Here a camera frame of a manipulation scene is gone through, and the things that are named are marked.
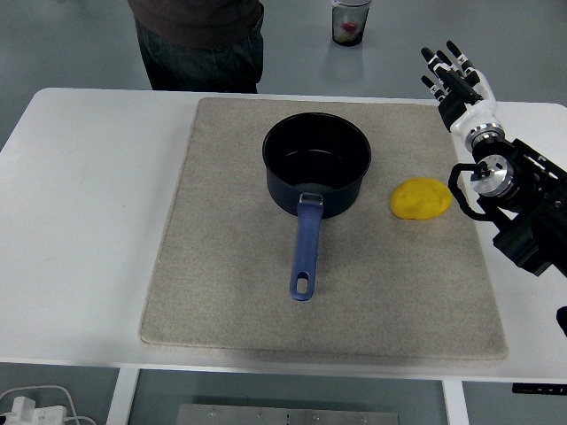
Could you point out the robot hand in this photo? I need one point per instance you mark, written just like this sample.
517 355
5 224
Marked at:
474 113

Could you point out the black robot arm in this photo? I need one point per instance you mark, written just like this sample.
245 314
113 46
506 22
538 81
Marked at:
531 208

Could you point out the black cup with clear lid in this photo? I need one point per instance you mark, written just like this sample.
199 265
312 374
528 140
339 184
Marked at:
350 26

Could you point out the black table control panel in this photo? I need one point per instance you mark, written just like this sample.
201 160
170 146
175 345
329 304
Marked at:
538 388

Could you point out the beige fabric mat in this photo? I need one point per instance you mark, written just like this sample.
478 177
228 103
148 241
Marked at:
248 283

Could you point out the white table leg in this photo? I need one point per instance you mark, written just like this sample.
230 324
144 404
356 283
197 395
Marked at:
456 405
121 398

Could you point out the grey metal plate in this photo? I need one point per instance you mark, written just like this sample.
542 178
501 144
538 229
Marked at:
288 416

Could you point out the white power adapter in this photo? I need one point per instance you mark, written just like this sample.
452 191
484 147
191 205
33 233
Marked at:
31 411

